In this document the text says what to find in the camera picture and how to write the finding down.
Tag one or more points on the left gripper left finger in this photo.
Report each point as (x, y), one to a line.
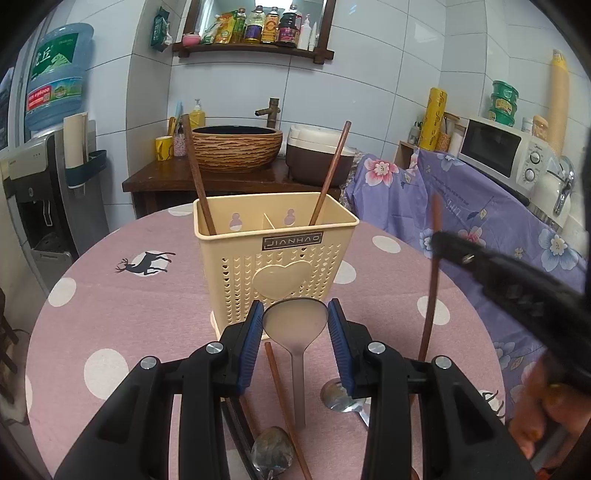
(128, 437)

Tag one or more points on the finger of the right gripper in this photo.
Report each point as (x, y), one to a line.
(475, 258)

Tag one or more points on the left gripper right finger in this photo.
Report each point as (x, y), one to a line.
(462, 436)

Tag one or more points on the metal spoon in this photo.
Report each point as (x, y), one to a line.
(336, 398)
(272, 453)

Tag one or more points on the black gold-tipped chopstick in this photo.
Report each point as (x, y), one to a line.
(240, 433)

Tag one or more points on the reddish wooden chopstick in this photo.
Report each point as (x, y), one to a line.
(433, 284)

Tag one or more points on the dark brown chopstick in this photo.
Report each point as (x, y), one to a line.
(282, 397)

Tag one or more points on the pink plastic spoon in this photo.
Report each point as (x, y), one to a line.
(295, 323)

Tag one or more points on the brown wooden chopstick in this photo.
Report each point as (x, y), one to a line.
(196, 175)

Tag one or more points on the person right hand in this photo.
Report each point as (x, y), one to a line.
(540, 402)

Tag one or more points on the pink polka dot tablecloth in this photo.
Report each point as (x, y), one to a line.
(97, 324)

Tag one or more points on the white microwave oven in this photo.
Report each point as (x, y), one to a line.
(512, 158)

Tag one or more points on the green stacked containers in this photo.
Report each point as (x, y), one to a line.
(503, 107)

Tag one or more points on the yellow wrap roll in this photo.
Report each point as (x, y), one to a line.
(433, 118)

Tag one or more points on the beige plastic utensil holder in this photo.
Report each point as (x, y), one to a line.
(269, 247)

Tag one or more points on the water dispenser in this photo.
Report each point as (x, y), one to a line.
(55, 224)

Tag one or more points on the dark wooden counter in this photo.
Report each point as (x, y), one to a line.
(161, 185)

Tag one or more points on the rice cooker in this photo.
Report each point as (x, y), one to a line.
(309, 153)

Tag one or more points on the yellow mug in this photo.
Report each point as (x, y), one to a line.
(164, 148)

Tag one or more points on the woven basin sink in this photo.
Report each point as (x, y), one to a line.
(239, 149)

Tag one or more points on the yellow soap bottle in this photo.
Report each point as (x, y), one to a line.
(197, 118)

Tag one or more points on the bronze faucet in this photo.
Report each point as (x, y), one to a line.
(271, 112)

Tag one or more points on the blue water jug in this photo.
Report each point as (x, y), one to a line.
(57, 76)

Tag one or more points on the wooden wall shelf mirror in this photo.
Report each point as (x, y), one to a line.
(295, 28)

